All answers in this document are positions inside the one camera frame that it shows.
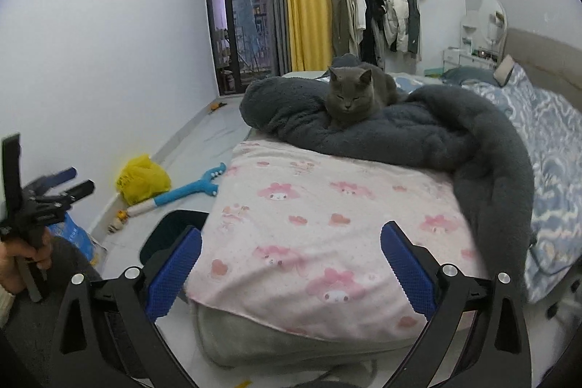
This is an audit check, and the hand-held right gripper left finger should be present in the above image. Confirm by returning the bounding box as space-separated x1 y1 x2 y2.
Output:
50 226 203 388

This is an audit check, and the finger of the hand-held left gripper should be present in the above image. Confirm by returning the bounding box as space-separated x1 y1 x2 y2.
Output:
25 167 79 194
53 180 97 205

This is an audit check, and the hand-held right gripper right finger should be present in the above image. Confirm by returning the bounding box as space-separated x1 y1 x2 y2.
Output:
381 221 530 388

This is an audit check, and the dark teal trash bin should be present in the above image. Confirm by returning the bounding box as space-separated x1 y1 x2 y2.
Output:
139 210 210 275

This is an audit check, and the person's left hand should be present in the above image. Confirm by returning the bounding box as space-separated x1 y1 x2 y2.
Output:
0 229 54 294

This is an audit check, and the blue snack bag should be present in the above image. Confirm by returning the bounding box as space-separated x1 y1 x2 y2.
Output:
45 211 107 266

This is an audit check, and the dark fuzzy cloth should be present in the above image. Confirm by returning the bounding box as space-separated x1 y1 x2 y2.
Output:
9 236 105 371

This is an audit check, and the yellow plastic bag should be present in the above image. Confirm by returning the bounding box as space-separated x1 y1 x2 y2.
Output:
115 154 171 206

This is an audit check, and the blue forked massage stick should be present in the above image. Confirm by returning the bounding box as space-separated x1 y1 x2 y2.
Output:
126 162 227 218

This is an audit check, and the pink printed blanket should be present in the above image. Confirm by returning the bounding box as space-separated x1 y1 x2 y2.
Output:
184 139 489 345

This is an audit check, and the dark grey fleece blanket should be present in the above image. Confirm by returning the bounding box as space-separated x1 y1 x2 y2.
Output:
239 76 536 302

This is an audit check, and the black office chair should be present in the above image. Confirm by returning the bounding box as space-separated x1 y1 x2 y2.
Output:
543 274 582 320

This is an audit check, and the grey cat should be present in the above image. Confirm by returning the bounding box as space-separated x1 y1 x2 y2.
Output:
325 54 401 129

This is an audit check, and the blue patterned duvet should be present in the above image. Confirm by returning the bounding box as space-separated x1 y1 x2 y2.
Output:
391 63 582 304

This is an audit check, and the dark blue pillow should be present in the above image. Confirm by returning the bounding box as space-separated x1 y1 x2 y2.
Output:
443 67 501 88

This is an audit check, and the white vanity dresser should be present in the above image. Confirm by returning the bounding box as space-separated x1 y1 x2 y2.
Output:
442 13 501 73

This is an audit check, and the black framed balcony door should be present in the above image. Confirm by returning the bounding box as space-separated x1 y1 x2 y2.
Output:
202 0 292 97

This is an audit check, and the brown cushion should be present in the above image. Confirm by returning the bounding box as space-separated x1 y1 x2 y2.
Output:
495 54 517 88

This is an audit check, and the dark grey hanging garment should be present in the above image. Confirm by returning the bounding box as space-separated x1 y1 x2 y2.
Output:
402 0 421 55

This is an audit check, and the beige bed headboard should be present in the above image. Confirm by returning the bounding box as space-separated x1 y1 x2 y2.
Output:
502 27 582 116

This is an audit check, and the beige coat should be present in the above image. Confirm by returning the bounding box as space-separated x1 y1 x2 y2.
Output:
342 0 360 55

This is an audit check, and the white puffer jacket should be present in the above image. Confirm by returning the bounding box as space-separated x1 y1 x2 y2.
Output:
369 0 407 52

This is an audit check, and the black jacket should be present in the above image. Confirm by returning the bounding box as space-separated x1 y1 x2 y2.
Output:
352 0 387 66

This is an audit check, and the round white mirror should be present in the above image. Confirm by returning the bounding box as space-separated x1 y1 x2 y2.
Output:
477 0 507 55

